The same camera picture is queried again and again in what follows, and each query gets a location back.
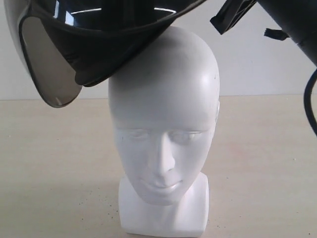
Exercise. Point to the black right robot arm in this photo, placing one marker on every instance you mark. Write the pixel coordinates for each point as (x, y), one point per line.
(279, 34)

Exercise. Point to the black helmet with tinted visor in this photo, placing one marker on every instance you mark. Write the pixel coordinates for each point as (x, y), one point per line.
(66, 45)

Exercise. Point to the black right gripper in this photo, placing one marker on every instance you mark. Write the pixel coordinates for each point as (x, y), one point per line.
(297, 18)

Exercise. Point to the white mannequin head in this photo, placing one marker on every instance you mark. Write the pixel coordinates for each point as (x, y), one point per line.
(164, 106)

